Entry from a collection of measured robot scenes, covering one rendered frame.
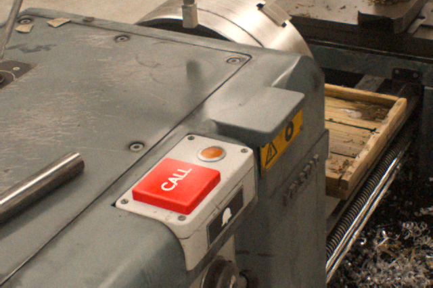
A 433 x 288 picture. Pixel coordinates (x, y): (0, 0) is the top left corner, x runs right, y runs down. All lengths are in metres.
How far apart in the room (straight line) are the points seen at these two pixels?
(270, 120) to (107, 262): 0.26
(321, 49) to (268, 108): 0.93
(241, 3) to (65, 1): 3.52
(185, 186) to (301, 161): 0.28
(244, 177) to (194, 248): 0.10
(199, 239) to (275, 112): 0.19
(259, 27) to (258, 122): 0.34
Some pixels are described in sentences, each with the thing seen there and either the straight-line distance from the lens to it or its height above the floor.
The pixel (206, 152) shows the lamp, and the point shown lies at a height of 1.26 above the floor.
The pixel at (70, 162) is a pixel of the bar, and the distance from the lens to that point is 0.79.
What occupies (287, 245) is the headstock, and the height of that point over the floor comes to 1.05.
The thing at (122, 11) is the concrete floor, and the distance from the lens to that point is 4.46.
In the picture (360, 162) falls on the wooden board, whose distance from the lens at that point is 1.43.
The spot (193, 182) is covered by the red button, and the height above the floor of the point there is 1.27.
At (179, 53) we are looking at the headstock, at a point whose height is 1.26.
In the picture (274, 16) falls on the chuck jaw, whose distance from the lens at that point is 1.22.
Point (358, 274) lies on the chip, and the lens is 1.69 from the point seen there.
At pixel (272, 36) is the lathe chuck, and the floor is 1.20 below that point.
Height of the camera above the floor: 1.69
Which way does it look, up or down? 31 degrees down
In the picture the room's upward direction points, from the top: 4 degrees counter-clockwise
